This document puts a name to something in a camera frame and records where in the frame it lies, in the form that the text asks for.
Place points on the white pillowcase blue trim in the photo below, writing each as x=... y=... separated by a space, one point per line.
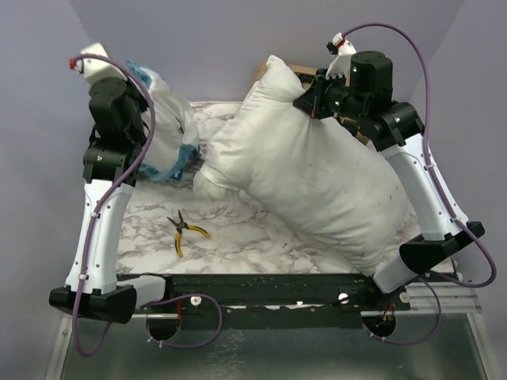
x=176 y=137

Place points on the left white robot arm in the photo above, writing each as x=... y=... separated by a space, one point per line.
x=92 y=289

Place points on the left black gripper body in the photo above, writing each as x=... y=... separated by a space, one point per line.
x=142 y=105

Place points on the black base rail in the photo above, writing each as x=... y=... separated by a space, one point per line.
x=274 y=301

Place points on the white pillow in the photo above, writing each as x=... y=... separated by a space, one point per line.
x=312 y=174

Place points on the tan plastic toolbox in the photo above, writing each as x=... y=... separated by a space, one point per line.
x=306 y=75

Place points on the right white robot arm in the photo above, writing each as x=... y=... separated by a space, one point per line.
x=445 y=228

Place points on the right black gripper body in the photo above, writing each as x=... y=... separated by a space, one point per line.
x=331 y=96

